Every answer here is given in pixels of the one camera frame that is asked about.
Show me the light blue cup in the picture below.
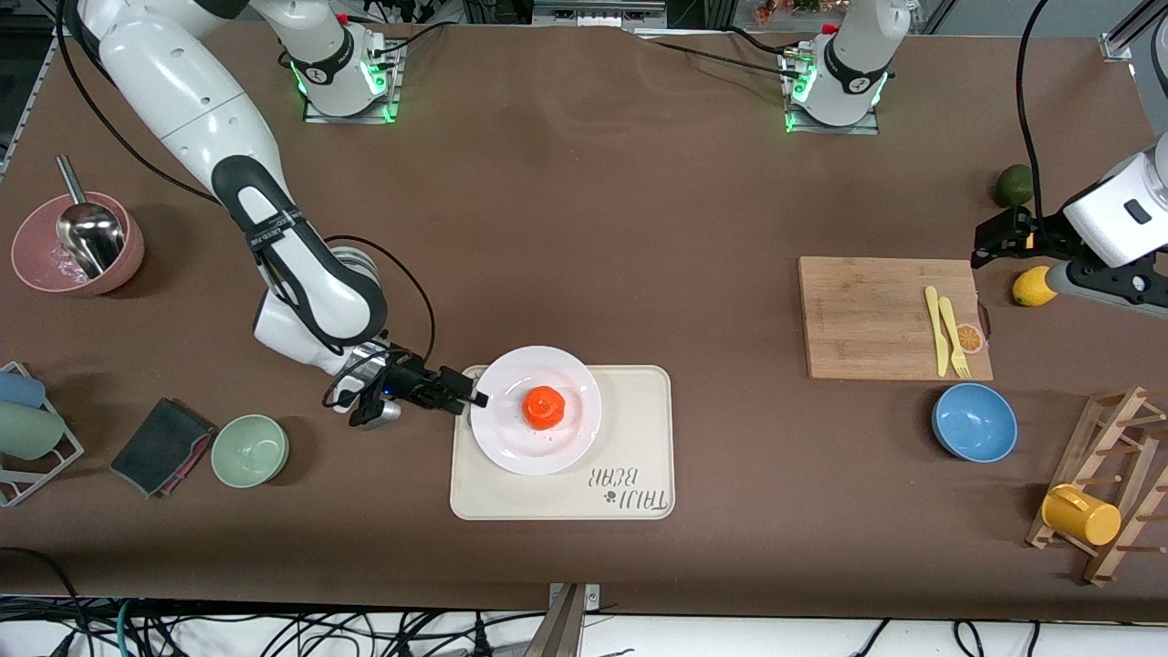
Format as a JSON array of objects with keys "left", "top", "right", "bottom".
[{"left": 0, "top": 370, "right": 47, "bottom": 409}]

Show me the black base cable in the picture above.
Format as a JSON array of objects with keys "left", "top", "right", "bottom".
[
  {"left": 360, "top": 18, "right": 450, "bottom": 59},
  {"left": 639, "top": 33, "right": 806, "bottom": 85}
]

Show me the wooden cup drying rack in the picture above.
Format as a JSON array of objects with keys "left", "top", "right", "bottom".
[{"left": 1025, "top": 386, "right": 1168, "bottom": 586}]

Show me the dark green avocado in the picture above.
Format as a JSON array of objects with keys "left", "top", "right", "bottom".
[{"left": 994, "top": 164, "right": 1038, "bottom": 209}]

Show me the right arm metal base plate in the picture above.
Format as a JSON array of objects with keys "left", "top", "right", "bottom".
[{"left": 303, "top": 38, "right": 402, "bottom": 124}]

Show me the orange mandarin fruit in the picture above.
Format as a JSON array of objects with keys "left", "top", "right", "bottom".
[{"left": 522, "top": 386, "right": 568, "bottom": 432}]

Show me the metal ladle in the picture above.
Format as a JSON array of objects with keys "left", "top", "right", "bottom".
[{"left": 56, "top": 155, "right": 127, "bottom": 280}]

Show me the yellow mug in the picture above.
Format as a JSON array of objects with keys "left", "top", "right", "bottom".
[{"left": 1041, "top": 484, "right": 1122, "bottom": 548}]

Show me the blue bowl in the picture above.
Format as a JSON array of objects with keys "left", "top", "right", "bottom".
[{"left": 932, "top": 382, "right": 1019, "bottom": 464}]

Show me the black left base cable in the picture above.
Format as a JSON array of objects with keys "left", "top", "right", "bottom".
[{"left": 639, "top": 33, "right": 806, "bottom": 85}]

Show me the pale green cup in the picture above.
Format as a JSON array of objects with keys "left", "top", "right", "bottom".
[{"left": 0, "top": 401, "right": 67, "bottom": 461}]

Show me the black floor cable loop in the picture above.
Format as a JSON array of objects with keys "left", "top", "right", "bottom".
[{"left": 0, "top": 546, "right": 89, "bottom": 657}]

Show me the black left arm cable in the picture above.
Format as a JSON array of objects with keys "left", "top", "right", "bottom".
[{"left": 1015, "top": 0, "right": 1052, "bottom": 225}]

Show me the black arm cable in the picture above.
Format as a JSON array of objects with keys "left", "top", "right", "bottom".
[
  {"left": 1015, "top": 0, "right": 1052, "bottom": 225},
  {"left": 53, "top": 0, "right": 436, "bottom": 368}
]

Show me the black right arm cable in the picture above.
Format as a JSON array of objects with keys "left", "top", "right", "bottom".
[{"left": 53, "top": 0, "right": 436, "bottom": 368}]

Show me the pale green bowl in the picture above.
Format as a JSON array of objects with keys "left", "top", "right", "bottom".
[{"left": 211, "top": 414, "right": 290, "bottom": 489}]

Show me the bamboo cutting board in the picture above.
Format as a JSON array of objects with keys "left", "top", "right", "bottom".
[{"left": 798, "top": 256, "right": 994, "bottom": 382}]

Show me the metal table edge bracket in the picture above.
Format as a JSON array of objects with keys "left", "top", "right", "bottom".
[{"left": 525, "top": 582, "right": 601, "bottom": 657}]

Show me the aluminium frame beam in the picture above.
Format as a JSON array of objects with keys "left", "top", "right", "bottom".
[{"left": 532, "top": 0, "right": 669, "bottom": 30}]

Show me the pink bowl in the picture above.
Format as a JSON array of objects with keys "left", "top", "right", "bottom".
[{"left": 11, "top": 192, "right": 146, "bottom": 297}]

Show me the yellow lemon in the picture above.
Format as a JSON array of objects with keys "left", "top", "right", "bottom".
[{"left": 1012, "top": 266, "right": 1058, "bottom": 308}]

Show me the aluminium corner profile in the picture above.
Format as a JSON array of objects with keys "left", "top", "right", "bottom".
[
  {"left": 1100, "top": 0, "right": 1168, "bottom": 61},
  {"left": 0, "top": 0, "right": 65, "bottom": 176}
]

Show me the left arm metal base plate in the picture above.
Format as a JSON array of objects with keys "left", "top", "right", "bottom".
[{"left": 783, "top": 47, "right": 881, "bottom": 136}]

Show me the cream bear print tray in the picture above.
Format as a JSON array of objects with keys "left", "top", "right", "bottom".
[{"left": 449, "top": 365, "right": 676, "bottom": 522}]

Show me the brown table cover sheet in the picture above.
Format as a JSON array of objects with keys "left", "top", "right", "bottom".
[{"left": 0, "top": 14, "right": 1168, "bottom": 623}]

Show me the white wire rack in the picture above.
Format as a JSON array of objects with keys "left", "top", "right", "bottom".
[{"left": 0, "top": 360, "right": 85, "bottom": 508}]

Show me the yellow plastic knife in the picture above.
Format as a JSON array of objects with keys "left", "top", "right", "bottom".
[{"left": 924, "top": 286, "right": 950, "bottom": 378}]

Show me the yellow plastic fork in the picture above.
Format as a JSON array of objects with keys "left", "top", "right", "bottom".
[{"left": 938, "top": 297, "right": 972, "bottom": 380}]

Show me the black right base cable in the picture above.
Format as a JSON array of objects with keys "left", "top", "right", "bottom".
[{"left": 360, "top": 18, "right": 450, "bottom": 59}]

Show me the white round plate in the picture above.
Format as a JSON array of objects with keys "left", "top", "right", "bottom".
[{"left": 470, "top": 345, "right": 604, "bottom": 477}]

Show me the folded dark grey cloth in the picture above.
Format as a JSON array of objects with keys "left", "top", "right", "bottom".
[{"left": 109, "top": 397, "right": 217, "bottom": 500}]

